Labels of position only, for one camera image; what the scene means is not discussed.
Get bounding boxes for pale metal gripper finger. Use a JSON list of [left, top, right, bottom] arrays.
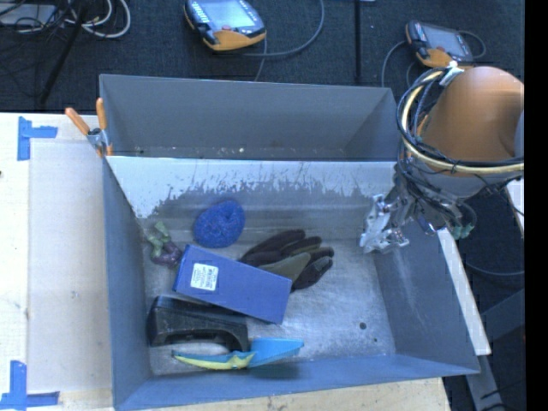
[[359, 194, 389, 247], [363, 227, 411, 254]]

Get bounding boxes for grey metal bin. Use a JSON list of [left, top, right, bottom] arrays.
[[98, 73, 482, 411]]

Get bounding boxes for dark brown work glove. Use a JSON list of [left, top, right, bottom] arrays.
[[238, 229, 336, 293]]

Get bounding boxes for blue box with white label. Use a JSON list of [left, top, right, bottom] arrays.
[[171, 243, 294, 326]]

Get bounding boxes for blue round scrubbing sponge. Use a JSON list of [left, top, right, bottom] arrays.
[[193, 199, 247, 249]]

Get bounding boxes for blue and yellow toy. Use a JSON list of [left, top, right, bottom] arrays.
[[171, 337, 306, 372]]

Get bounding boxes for green and purple toy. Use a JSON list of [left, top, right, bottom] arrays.
[[145, 221, 183, 270]]

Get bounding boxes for white oblong thing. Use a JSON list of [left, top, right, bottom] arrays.
[[176, 342, 231, 357]]

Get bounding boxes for black handled tool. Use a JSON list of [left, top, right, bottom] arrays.
[[146, 295, 251, 354]]

